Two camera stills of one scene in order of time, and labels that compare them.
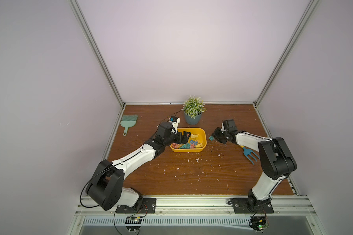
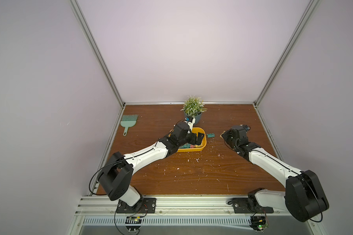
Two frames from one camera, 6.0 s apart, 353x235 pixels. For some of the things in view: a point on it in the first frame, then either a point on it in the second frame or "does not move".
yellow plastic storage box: (196, 143) does not move
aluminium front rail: (284, 206) does not move
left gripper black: (184, 140) -> (199, 140)
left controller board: (133, 220) does not move
